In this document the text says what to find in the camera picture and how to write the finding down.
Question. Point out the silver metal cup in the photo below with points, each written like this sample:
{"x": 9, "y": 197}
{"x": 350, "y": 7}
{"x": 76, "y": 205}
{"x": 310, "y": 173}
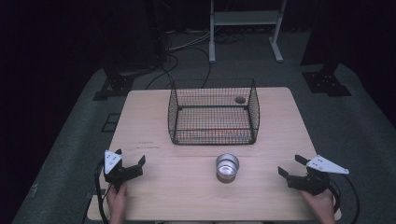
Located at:
{"x": 227, "y": 168}

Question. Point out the person's right hand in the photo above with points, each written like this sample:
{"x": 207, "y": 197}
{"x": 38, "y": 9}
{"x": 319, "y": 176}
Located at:
{"x": 321, "y": 205}

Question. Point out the person's left hand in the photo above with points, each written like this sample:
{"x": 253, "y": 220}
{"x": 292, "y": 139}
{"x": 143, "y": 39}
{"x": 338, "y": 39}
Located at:
{"x": 117, "y": 199}

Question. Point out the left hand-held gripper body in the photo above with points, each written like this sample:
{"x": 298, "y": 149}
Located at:
{"x": 111, "y": 163}

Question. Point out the black stand base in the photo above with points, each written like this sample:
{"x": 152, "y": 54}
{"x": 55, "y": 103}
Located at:
{"x": 327, "y": 82}
{"x": 115, "y": 85}

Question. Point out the round dark table grommet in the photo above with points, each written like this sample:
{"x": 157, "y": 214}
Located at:
{"x": 240, "y": 100}

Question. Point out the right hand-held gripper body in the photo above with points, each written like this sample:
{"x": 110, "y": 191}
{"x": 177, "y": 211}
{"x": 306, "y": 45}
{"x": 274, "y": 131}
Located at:
{"x": 323, "y": 165}

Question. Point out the white metal stand frame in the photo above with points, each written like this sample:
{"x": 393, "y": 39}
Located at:
{"x": 246, "y": 17}

